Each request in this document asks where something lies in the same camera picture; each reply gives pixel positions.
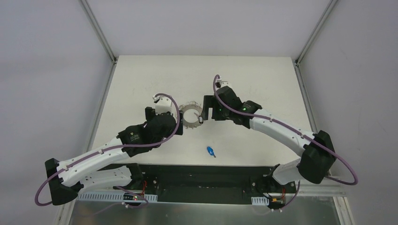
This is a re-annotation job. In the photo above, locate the metal disc with keyrings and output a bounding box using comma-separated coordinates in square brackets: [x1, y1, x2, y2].
[179, 101, 203, 129]

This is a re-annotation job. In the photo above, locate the blue-headed key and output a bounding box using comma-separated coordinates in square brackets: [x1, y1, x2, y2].
[207, 146, 216, 158]

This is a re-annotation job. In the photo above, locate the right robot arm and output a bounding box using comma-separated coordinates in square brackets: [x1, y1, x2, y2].
[199, 86, 336, 192]

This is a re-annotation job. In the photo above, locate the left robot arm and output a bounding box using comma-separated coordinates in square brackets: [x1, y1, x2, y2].
[45, 107, 184, 206]

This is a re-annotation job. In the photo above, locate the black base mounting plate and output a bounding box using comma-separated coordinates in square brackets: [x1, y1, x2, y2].
[123, 163, 296, 204]

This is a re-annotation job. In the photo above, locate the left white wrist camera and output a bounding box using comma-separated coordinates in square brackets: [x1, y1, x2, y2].
[153, 95, 173, 115]

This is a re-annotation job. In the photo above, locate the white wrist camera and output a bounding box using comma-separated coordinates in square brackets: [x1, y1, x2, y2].
[215, 79, 229, 89]
[153, 95, 173, 115]

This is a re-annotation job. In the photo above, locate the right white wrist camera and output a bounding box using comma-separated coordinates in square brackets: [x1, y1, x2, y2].
[215, 79, 229, 89]

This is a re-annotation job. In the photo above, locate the left aluminium frame post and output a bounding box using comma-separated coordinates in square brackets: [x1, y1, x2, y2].
[78, 0, 117, 64]

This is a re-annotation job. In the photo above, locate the aluminium frame post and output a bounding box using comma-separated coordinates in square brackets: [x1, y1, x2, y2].
[78, 0, 117, 64]
[295, 0, 339, 66]

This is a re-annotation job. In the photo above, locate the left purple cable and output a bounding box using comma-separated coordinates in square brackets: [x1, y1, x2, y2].
[34, 93, 181, 207]

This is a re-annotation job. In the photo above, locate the purple cable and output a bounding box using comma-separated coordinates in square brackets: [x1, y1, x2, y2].
[34, 93, 181, 207]
[213, 74, 359, 186]

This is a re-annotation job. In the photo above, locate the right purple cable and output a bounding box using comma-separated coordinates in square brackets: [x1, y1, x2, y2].
[213, 74, 359, 186]

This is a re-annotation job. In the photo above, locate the right aluminium frame post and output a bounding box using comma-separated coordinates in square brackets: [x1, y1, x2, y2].
[295, 0, 339, 66]

